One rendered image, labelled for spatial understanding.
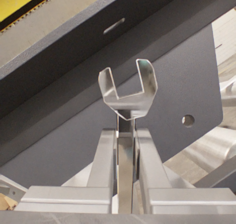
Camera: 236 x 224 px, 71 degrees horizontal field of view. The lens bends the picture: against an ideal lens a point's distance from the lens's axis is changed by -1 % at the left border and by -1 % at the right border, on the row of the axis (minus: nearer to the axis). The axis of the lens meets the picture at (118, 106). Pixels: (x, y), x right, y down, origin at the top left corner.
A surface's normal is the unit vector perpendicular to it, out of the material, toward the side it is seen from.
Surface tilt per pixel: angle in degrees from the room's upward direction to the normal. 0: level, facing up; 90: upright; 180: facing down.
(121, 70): 90
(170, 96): 90
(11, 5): 90
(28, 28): 90
